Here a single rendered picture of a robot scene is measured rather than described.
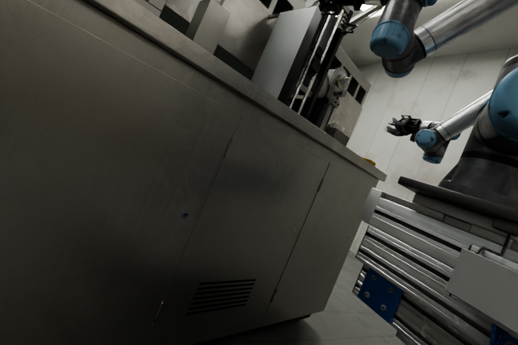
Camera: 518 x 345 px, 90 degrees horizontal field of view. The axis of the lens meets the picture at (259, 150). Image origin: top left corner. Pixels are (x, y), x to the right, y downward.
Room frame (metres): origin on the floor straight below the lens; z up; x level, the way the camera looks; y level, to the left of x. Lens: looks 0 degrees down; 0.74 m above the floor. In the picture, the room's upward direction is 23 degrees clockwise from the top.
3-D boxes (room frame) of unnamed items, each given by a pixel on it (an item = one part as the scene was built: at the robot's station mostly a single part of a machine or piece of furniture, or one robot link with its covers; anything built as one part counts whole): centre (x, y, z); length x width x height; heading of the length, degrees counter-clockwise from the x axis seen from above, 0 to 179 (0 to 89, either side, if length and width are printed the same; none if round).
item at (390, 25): (0.59, -0.18, 1.11); 0.11 x 0.08 x 0.11; 146
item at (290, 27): (1.25, 0.11, 1.17); 0.34 x 0.05 x 0.54; 43
